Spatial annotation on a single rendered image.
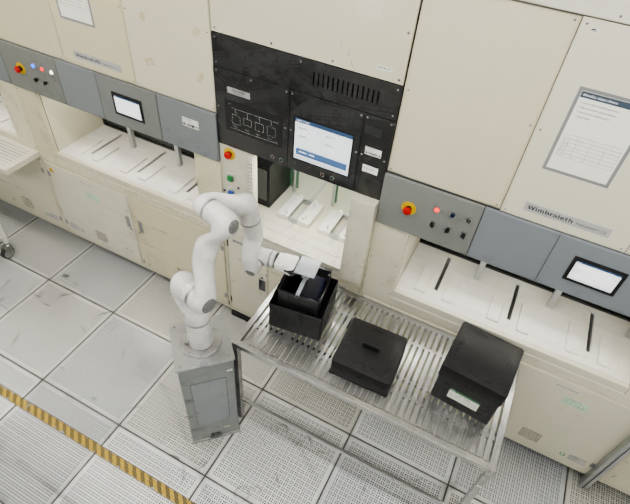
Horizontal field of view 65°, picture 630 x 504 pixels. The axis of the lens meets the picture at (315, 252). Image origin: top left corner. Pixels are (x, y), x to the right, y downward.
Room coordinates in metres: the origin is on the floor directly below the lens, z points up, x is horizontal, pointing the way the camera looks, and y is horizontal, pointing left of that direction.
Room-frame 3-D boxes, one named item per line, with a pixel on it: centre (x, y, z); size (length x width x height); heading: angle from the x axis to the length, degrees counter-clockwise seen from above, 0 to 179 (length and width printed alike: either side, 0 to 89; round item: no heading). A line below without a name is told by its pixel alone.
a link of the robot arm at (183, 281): (1.40, 0.53, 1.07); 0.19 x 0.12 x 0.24; 51
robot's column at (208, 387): (1.38, 0.51, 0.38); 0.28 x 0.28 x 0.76; 22
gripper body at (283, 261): (1.64, 0.13, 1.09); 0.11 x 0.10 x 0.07; 75
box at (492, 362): (1.28, -0.78, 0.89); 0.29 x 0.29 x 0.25; 62
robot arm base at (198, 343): (1.38, 0.51, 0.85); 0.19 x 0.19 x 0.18
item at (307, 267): (1.62, 0.03, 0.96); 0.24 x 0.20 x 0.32; 165
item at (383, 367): (1.37, -0.31, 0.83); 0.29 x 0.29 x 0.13; 69
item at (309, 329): (1.62, 0.03, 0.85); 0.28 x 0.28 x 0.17; 75
